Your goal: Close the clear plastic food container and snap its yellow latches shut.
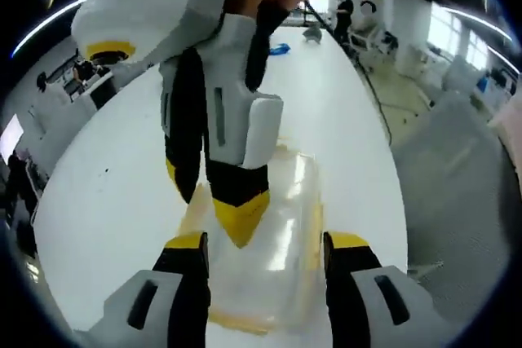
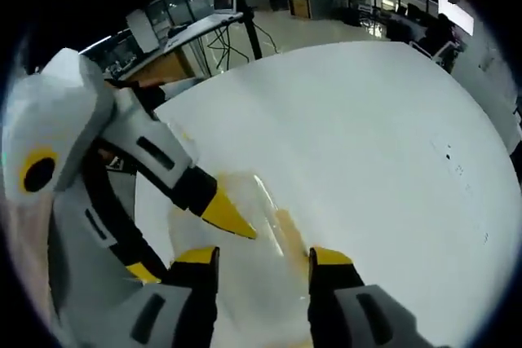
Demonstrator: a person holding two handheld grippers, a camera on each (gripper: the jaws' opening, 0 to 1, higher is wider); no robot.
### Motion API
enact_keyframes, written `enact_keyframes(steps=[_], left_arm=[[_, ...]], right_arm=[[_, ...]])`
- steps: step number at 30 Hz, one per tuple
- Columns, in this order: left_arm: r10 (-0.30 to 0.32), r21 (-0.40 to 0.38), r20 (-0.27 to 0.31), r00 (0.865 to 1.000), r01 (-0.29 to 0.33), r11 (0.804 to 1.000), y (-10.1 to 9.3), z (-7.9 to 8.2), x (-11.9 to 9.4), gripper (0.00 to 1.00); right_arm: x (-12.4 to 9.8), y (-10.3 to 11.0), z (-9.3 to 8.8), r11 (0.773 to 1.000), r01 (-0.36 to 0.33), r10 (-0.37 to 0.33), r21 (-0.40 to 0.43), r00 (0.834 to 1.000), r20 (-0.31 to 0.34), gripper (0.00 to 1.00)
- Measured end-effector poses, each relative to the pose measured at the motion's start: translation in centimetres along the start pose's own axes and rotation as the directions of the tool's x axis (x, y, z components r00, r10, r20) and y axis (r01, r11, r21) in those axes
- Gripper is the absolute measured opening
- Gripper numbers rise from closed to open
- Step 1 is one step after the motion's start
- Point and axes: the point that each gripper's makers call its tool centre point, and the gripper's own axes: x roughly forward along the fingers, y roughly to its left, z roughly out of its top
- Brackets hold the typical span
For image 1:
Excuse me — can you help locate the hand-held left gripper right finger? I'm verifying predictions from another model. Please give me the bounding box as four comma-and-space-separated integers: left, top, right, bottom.
322, 231, 440, 348

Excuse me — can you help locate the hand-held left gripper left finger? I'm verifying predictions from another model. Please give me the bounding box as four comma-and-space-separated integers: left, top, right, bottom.
75, 231, 212, 348

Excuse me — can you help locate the blue cloth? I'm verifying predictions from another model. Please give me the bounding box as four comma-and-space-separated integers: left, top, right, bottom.
268, 41, 292, 57

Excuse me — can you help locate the clear plastic bag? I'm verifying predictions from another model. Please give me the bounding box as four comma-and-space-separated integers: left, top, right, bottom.
182, 139, 328, 337

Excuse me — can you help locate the ceiling light strip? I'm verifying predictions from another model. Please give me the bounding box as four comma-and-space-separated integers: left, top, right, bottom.
441, 6, 514, 42
11, 0, 90, 59

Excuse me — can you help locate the grey object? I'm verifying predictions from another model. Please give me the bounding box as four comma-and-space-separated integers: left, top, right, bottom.
303, 24, 324, 44

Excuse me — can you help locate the black finger strap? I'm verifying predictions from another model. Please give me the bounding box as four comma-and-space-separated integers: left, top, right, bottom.
244, 0, 290, 93

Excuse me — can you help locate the black camera tripod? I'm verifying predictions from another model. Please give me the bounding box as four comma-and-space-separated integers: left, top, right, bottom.
299, 0, 342, 42

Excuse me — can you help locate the black floor cable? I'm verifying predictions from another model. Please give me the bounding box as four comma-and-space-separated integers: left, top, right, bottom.
348, 48, 395, 148

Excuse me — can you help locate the wall monitor screen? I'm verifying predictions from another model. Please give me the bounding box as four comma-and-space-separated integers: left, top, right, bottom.
0, 113, 25, 161

